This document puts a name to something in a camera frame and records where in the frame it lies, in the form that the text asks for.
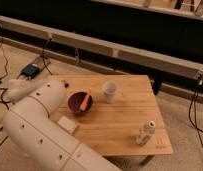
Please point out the low wooden table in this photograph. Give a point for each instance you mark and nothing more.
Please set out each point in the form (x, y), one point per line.
(111, 129)

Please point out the dark purple bowl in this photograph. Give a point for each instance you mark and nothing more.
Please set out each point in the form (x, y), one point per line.
(75, 101)

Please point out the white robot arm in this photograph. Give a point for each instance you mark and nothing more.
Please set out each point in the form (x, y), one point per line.
(27, 123)

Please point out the orange carrot toy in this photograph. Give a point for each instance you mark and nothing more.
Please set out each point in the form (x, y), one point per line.
(84, 103)

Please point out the white sponge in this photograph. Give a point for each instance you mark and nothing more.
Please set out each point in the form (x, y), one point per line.
(67, 124)

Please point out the white plastic bottle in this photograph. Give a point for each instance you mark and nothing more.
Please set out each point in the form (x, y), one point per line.
(145, 133)

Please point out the long grey rail beam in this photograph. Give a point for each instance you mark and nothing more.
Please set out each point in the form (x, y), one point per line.
(146, 58)

